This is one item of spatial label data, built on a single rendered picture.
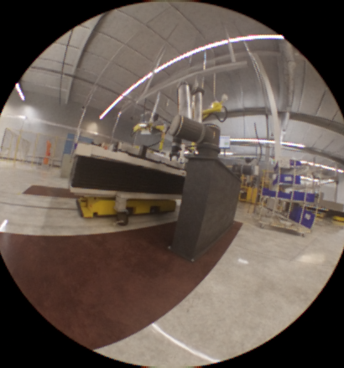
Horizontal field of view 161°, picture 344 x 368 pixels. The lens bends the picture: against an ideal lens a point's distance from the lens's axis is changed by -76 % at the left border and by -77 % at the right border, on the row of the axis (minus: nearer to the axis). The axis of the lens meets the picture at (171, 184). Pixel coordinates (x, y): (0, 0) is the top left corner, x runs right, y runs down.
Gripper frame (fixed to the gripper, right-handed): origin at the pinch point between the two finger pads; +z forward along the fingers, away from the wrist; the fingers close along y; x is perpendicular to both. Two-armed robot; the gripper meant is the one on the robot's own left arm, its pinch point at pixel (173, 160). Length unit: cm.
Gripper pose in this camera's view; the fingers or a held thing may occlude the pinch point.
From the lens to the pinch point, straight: 136.9
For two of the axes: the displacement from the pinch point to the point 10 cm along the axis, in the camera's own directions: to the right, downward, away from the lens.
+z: -1.8, 9.8, 0.3
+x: 6.4, 0.9, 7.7
